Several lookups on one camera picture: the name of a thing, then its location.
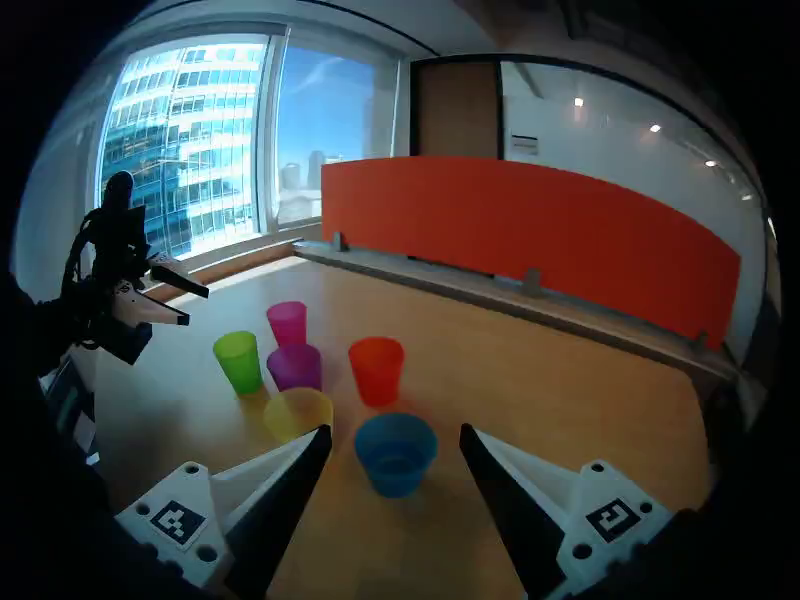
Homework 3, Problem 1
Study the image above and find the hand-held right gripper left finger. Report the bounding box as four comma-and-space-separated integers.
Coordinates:
114, 423, 333, 600

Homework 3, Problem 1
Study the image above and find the green plastic cup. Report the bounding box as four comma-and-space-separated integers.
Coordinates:
212, 331, 265, 397

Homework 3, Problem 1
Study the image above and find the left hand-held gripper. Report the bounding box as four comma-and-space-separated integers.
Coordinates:
59, 171, 211, 366

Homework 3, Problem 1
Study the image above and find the blue plastic cup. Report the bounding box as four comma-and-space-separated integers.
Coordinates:
354, 412, 439, 499

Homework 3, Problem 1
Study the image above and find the yellow plastic cup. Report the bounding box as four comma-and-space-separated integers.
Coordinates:
262, 387, 335, 446

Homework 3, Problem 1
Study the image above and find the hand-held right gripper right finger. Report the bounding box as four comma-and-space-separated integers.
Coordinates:
459, 423, 674, 600

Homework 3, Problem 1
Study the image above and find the pink plastic cup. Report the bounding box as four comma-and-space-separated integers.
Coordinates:
266, 301, 309, 349

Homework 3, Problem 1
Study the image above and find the red desk screen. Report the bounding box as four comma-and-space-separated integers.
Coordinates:
293, 156, 743, 384

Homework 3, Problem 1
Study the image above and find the purple plastic cup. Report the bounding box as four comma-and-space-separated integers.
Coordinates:
266, 344, 324, 394

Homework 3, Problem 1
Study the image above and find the red plastic cup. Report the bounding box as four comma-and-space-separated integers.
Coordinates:
347, 337, 406, 408

